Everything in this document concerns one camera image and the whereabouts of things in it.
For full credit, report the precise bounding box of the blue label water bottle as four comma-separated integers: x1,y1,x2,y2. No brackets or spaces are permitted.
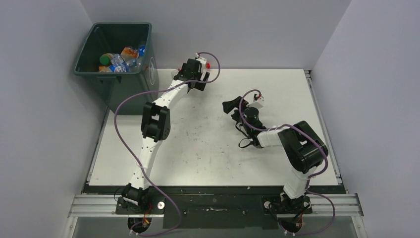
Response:
136,41,147,71

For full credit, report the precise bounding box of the orange crushed bottle back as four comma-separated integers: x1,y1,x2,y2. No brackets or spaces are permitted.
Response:
120,47,139,61

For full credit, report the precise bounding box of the clear crushed bottle back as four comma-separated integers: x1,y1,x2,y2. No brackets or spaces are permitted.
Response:
111,54,128,72

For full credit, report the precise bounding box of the red label bottle back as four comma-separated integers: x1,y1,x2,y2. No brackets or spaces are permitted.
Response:
171,60,210,81

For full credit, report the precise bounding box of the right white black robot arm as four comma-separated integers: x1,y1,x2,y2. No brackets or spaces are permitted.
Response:
222,94,328,212

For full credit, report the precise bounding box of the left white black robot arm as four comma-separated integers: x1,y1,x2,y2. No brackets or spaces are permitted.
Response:
122,56,210,214

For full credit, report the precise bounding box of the dark green plastic bin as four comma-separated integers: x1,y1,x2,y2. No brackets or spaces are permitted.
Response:
73,22,159,115

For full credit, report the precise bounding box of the Pepsi bottle blue cap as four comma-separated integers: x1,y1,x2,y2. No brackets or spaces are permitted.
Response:
107,64,139,72

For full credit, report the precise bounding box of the brown stained bottle green cap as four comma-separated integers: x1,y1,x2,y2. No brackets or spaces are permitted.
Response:
99,53,115,72

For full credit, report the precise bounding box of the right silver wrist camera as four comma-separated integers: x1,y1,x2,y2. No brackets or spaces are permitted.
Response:
247,93,264,109

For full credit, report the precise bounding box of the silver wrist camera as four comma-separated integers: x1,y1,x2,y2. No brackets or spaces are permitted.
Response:
195,57,208,69
247,93,264,109

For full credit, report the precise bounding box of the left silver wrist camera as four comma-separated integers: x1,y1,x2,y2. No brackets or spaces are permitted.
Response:
195,57,208,69

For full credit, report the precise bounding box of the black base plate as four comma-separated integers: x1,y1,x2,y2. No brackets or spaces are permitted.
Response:
82,185,312,232

